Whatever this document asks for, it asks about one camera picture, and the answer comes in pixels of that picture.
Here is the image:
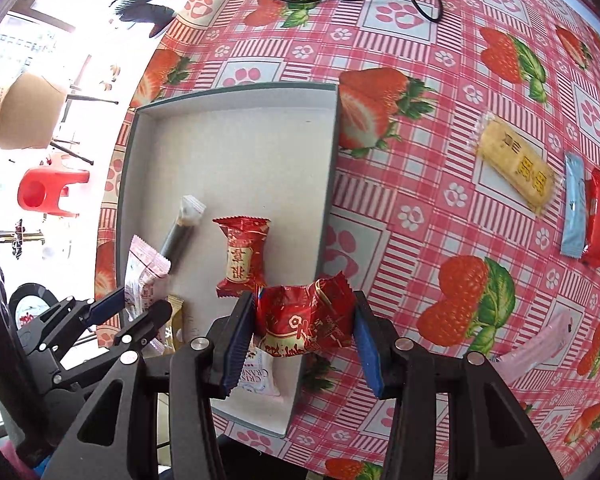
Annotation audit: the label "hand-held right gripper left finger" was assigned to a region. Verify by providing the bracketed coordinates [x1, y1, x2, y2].
[42, 291, 257, 480]

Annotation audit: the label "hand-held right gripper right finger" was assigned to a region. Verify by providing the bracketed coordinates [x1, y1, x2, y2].
[352, 291, 563, 480]

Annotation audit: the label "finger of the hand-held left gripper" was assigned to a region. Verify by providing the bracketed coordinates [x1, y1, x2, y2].
[17, 286, 129, 356]
[50, 300, 174, 386]

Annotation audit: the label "yellow brown snack packet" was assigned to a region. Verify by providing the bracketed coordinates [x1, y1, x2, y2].
[162, 296, 186, 356]

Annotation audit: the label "white cranberry snack packet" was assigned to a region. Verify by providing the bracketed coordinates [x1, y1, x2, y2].
[235, 345, 283, 400]

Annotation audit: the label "pink zigzag-edge snack packet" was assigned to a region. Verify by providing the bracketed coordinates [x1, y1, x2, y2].
[124, 235, 172, 356]

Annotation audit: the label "red gold-label snack packet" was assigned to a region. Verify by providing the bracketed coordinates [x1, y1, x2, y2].
[212, 216, 272, 298]

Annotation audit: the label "dark stick snack packet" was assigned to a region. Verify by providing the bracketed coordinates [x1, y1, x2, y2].
[159, 195, 207, 271]

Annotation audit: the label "slim pale pink snack packet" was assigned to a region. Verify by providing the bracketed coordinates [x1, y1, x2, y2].
[492, 310, 573, 381]

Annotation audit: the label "grey shallow cardboard box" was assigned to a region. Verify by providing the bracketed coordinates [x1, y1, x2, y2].
[114, 81, 342, 438]

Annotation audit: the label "yellow rice cracker packet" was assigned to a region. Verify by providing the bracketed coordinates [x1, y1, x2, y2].
[472, 112, 561, 218]

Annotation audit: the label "light blue snack packet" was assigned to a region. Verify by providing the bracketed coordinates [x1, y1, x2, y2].
[560, 152, 588, 258]

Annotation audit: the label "slim red snack packet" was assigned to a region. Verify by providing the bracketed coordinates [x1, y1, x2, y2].
[579, 167, 600, 268]

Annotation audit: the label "black round bin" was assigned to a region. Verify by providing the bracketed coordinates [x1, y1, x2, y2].
[9, 283, 58, 333]

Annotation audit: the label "red plastic stool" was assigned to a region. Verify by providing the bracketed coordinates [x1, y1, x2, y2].
[19, 157, 91, 218]

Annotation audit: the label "black metal table legs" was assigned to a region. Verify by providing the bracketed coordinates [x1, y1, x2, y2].
[50, 82, 121, 166]

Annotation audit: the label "strawberry print checked tablecloth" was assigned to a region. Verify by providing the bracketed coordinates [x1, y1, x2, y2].
[94, 0, 600, 480]

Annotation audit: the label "brown cardboard box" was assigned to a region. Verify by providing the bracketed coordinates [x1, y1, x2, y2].
[0, 72, 68, 151]

